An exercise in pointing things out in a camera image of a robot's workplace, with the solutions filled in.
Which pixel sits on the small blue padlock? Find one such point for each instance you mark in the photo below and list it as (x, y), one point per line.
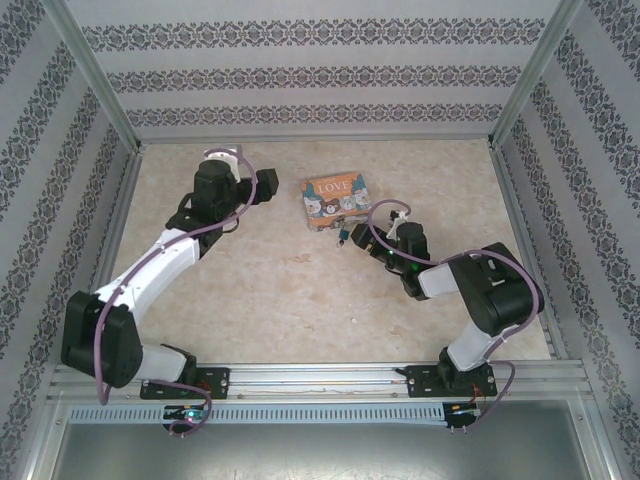
(344, 234)

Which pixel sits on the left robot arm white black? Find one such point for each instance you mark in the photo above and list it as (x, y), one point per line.
(145, 275)

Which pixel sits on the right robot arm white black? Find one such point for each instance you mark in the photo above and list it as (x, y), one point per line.
(500, 295)

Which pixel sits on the bear print LOVE tin box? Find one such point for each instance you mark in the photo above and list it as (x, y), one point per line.
(335, 202)

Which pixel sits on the small controller circuit board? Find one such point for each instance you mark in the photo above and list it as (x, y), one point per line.
(187, 414)
(462, 412)

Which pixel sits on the grey metal sheet panel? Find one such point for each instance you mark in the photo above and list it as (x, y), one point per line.
(325, 452)

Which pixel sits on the aluminium frame rail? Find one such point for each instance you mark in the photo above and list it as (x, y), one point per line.
(117, 260)
(530, 260)

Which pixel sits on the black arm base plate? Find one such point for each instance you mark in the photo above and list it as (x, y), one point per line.
(420, 382)
(215, 382)

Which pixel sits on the long aluminium mounting rail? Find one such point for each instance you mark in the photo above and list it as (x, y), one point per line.
(320, 380)

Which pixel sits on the aluminium frame post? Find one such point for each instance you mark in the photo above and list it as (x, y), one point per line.
(95, 75)
(535, 75)

